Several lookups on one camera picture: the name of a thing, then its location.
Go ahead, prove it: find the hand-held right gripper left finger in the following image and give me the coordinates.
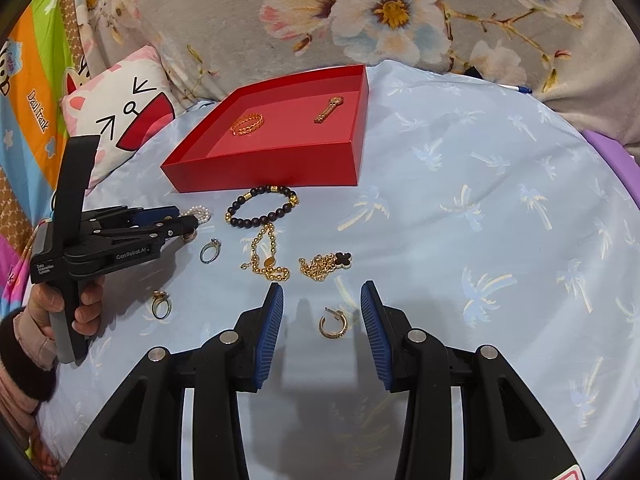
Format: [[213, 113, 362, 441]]
[[59, 282, 285, 480]]

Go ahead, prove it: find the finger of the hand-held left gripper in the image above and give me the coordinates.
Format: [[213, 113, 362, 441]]
[[84, 205, 182, 227], [93, 215, 202, 252]]

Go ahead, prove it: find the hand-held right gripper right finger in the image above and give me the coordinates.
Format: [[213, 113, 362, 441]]
[[360, 280, 587, 480]]

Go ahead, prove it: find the gold hoop earring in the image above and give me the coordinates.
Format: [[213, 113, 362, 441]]
[[319, 307, 347, 339]]

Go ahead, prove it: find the pearl strand with charm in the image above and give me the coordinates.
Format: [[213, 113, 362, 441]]
[[240, 222, 291, 284]]

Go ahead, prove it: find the dark wooden bead bracelet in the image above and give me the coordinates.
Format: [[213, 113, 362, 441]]
[[224, 185, 300, 231]]

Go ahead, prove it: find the gold black clover chain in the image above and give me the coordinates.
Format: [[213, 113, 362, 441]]
[[298, 250, 354, 283]]

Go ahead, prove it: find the red cardboard box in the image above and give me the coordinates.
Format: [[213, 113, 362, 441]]
[[160, 64, 371, 194]]

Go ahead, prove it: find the person's left forearm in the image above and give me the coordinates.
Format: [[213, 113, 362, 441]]
[[0, 306, 60, 466]]

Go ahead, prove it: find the person's left hand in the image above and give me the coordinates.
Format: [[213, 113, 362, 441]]
[[24, 276, 107, 342]]

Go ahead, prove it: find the white cat face pillow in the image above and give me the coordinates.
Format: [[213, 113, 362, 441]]
[[61, 45, 176, 197]]

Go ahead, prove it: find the colourful cartoon bedsheet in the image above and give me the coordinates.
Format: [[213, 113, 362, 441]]
[[0, 0, 83, 321]]

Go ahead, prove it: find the light blue palm-print sheet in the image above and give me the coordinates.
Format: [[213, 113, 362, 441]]
[[35, 59, 640, 480]]

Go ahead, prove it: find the gold wristwatch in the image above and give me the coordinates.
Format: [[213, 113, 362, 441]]
[[313, 95, 345, 124]]

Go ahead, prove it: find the grey floral blanket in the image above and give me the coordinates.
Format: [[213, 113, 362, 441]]
[[74, 0, 640, 111]]

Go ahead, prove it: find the purple cloth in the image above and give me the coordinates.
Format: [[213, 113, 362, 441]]
[[582, 129, 640, 162]]

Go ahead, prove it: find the gold chain bracelet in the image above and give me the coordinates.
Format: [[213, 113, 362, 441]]
[[231, 114, 264, 136]]

